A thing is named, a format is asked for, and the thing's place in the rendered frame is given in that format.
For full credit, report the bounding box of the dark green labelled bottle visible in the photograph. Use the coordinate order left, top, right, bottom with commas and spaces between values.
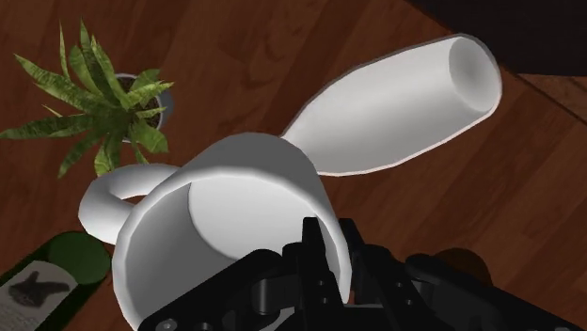
0, 230, 114, 331

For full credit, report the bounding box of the white mug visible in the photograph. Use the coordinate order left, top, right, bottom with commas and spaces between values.
77, 133, 354, 331

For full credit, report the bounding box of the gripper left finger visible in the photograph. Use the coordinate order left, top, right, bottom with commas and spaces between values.
137, 216, 346, 331

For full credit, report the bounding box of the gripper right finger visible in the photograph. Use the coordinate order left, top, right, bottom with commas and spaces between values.
338, 217, 587, 331

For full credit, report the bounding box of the white vase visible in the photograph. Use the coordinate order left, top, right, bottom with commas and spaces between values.
280, 33, 503, 177

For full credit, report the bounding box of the green potted plant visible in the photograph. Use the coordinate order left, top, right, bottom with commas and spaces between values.
0, 19, 176, 180

